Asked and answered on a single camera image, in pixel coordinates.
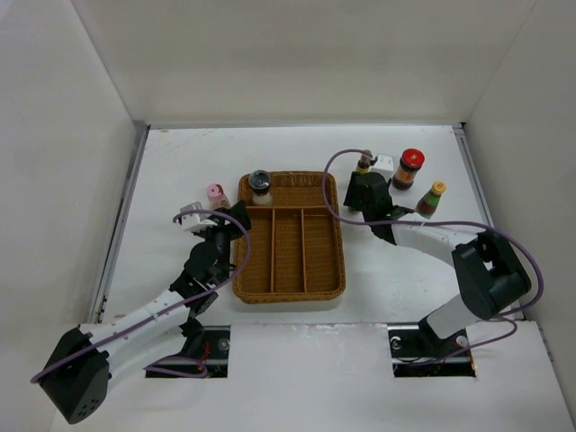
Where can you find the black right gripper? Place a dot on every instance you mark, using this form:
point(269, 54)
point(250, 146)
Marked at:
point(352, 199)

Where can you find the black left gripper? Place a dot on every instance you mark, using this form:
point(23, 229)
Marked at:
point(233, 228)

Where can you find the yellow label brown bottle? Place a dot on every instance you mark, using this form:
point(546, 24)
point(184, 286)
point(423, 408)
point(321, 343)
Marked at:
point(364, 162)

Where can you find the pink cap spice shaker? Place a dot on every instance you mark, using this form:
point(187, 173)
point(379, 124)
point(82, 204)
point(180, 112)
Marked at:
point(217, 197)

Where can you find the red cap dark sauce jar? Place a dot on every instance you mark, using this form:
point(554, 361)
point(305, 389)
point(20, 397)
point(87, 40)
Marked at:
point(411, 161)

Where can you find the green label red sauce bottle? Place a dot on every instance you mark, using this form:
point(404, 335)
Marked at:
point(427, 205)

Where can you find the salt grinder black top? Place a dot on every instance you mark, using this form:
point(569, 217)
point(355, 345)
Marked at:
point(260, 184)

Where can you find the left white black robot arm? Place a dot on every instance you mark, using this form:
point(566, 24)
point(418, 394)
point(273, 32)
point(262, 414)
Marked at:
point(86, 364)

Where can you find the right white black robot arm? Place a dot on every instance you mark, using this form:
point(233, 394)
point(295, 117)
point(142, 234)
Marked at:
point(488, 272)

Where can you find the brown wicker divided basket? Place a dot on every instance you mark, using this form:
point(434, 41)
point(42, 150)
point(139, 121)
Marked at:
point(296, 252)

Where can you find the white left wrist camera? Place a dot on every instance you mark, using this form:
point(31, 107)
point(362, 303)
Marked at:
point(194, 222)

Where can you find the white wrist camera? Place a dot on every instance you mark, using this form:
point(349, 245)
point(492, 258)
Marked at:
point(383, 164)
point(194, 222)

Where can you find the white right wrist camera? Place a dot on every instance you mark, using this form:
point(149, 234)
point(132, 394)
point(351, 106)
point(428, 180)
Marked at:
point(383, 164)

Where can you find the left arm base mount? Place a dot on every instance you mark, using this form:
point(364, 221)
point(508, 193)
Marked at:
point(204, 356)

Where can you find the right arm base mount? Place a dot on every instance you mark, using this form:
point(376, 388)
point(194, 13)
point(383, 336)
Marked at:
point(415, 355)

